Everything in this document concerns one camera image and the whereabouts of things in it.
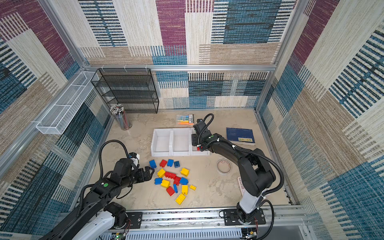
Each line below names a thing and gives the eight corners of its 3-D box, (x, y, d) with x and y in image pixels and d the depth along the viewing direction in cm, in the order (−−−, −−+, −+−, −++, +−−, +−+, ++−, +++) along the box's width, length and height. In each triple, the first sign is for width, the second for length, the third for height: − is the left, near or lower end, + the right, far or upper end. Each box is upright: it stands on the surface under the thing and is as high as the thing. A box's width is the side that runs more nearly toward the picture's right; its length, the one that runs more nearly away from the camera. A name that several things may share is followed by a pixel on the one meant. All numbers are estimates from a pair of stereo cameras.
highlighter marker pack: (175, 124, 114) (175, 122, 112) (176, 116, 120) (176, 114, 118) (193, 124, 114) (193, 122, 112) (193, 116, 120) (193, 114, 118)
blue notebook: (226, 142, 104) (227, 140, 102) (226, 129, 111) (226, 127, 109) (253, 145, 103) (255, 143, 100) (251, 131, 110) (252, 129, 108)
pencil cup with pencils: (119, 130, 111) (108, 112, 97) (123, 122, 116) (112, 103, 102) (130, 130, 111) (120, 112, 97) (133, 122, 116) (124, 103, 102)
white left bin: (151, 158, 97) (149, 152, 91) (156, 134, 108) (154, 128, 102) (171, 158, 97) (170, 152, 91) (173, 134, 108) (172, 128, 102)
